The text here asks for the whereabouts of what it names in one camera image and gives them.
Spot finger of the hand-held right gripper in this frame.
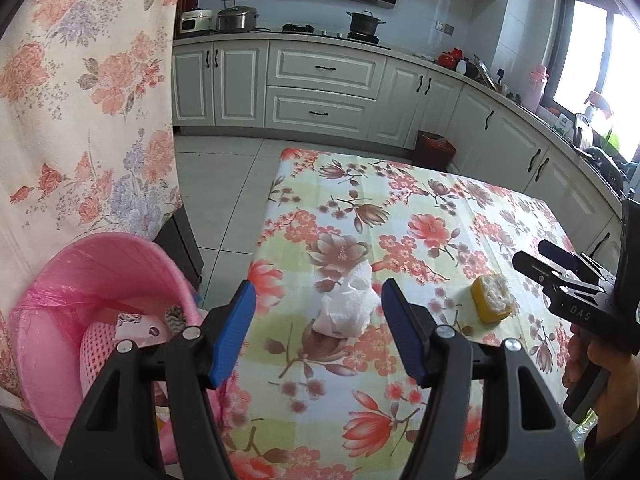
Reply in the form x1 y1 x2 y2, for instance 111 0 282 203
512 251 608 307
537 239 618 287

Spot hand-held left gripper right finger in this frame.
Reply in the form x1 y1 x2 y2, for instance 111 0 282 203
381 278 586 480

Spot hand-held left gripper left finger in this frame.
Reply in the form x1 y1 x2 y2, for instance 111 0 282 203
54 280 257 480

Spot yellow sponge with white top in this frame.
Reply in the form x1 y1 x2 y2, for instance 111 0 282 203
470 274 516 325

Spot white tissue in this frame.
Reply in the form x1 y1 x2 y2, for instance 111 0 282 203
312 260 382 338

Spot green white striped cloth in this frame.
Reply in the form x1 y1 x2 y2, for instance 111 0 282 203
164 304 187 336

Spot paper cup dark floral print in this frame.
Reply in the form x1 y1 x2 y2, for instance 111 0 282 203
116 310 168 346

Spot pink foam fruit net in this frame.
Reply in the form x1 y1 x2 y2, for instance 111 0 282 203
80 322 123 401

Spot pink lined trash bin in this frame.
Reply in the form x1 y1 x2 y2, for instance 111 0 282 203
10 232 221 466

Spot person's right hand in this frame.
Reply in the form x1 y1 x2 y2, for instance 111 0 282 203
562 334 640 431

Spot dark chair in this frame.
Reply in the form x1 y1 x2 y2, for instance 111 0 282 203
152 205 205 291

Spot dark sink fixture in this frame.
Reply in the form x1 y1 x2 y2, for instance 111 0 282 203
580 145 628 186

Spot floral tablecloth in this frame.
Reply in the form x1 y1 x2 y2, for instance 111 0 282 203
220 147 626 480

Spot red floor bin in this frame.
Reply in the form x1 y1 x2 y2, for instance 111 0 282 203
415 130 457 171

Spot pink thermos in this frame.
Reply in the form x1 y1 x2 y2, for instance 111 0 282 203
520 64 550 113

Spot steel pan lid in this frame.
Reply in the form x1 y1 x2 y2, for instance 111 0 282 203
472 54 503 92

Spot kitchen window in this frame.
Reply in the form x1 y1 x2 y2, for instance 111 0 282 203
545 0 640 161

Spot white lower kitchen cabinets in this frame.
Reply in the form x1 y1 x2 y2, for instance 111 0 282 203
172 35 626 271

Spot floral curtain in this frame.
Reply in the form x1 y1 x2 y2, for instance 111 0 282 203
0 0 183 411

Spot black cooking pot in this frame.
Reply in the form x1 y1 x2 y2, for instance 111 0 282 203
346 10 387 37

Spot black gas stove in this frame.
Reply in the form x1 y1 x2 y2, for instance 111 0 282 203
281 23 381 43

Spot white rice cooker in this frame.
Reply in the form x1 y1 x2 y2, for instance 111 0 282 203
179 8 217 36

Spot silver pressure cooker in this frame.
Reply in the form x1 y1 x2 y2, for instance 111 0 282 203
216 5 259 33

